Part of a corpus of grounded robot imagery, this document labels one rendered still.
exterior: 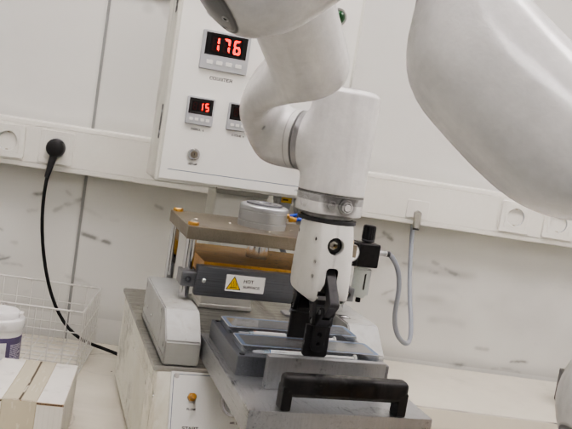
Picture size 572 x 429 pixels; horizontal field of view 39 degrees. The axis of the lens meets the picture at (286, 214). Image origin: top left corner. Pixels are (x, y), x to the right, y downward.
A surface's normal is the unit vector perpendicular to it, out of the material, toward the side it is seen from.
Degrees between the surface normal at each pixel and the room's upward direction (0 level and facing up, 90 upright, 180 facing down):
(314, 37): 124
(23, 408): 88
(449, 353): 90
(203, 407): 65
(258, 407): 0
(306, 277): 93
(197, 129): 90
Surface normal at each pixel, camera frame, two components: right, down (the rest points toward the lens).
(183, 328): 0.30, -0.65
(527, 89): -0.29, -0.06
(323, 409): 0.15, -0.98
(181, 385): 0.32, -0.29
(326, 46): 0.67, 0.52
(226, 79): 0.28, 0.14
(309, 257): -0.91, -0.10
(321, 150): -0.49, 0.01
